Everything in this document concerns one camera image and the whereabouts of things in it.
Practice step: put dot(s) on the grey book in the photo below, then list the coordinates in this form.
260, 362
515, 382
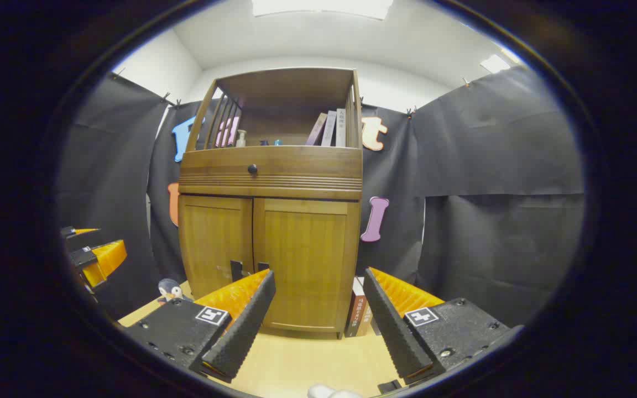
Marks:
329, 130

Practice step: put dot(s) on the black backdrop cloth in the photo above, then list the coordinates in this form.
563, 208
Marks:
490, 138

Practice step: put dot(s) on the wooden double-door shoe cabinet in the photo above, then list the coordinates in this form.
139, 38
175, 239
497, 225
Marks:
274, 182

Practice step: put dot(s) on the wooden cabinet drawer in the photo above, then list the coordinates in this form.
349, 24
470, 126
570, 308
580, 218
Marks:
296, 166

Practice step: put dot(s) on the penguin plush toy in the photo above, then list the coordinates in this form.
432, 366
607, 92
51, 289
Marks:
170, 288

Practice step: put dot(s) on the white book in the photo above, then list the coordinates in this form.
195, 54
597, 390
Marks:
340, 128

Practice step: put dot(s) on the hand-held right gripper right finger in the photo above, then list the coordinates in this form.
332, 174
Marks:
393, 331

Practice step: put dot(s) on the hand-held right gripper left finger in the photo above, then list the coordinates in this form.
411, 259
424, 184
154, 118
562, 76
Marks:
246, 326

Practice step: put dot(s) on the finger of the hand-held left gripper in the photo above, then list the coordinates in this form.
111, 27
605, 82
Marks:
69, 231
105, 257

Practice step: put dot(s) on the small ceiling light panel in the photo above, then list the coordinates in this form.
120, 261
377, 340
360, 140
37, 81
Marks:
494, 63

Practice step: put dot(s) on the pink book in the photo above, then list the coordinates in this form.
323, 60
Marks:
316, 131

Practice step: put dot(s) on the tan book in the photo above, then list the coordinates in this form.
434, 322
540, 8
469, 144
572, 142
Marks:
368, 323

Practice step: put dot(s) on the large ceiling light panel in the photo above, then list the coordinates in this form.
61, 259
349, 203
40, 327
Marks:
324, 6

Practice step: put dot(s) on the wooden shoe cabinet door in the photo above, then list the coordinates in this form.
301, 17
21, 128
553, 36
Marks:
307, 249
213, 237

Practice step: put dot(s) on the brown spine book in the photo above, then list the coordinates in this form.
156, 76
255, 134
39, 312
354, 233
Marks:
355, 315

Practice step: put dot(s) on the clear pump bottle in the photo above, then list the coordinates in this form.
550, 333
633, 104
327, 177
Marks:
240, 139

